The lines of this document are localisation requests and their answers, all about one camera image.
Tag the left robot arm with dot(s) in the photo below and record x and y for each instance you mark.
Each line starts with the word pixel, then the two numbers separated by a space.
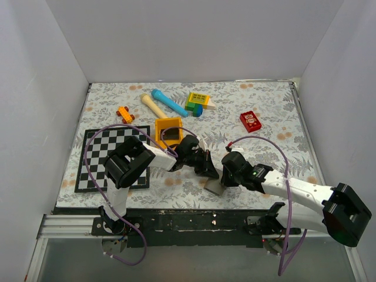
pixel 125 165

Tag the black white chessboard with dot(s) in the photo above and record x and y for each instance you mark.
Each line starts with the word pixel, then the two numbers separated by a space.
pixel 99 147

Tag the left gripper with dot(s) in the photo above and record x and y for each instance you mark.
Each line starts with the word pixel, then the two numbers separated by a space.
pixel 206 167

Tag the colourful block house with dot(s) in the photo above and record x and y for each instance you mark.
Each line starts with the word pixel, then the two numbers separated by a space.
pixel 197 102

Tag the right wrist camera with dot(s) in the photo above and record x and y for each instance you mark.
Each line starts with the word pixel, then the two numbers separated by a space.
pixel 236 148

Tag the orange toy car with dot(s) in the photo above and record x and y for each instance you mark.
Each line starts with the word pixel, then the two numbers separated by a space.
pixel 123 112

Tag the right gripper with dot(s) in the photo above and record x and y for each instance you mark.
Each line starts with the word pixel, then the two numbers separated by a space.
pixel 225 181

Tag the remaining black card in bin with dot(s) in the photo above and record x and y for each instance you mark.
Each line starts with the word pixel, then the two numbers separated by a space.
pixel 170 134

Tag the yellow toy bin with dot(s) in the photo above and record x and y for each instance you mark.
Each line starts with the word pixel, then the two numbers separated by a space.
pixel 169 123

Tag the aluminium frame rail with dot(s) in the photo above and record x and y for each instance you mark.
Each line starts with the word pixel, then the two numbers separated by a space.
pixel 65 251

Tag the red owl block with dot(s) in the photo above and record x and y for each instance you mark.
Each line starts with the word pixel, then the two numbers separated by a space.
pixel 250 121

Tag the grey card holder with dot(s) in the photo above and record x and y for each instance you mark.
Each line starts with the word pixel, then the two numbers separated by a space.
pixel 214 186

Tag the cream wooden pin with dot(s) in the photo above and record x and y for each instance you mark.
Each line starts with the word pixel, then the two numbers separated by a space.
pixel 146 99

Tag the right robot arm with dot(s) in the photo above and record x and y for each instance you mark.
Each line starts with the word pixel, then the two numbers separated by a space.
pixel 339 211

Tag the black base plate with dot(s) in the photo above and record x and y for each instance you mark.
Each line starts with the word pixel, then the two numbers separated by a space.
pixel 174 227

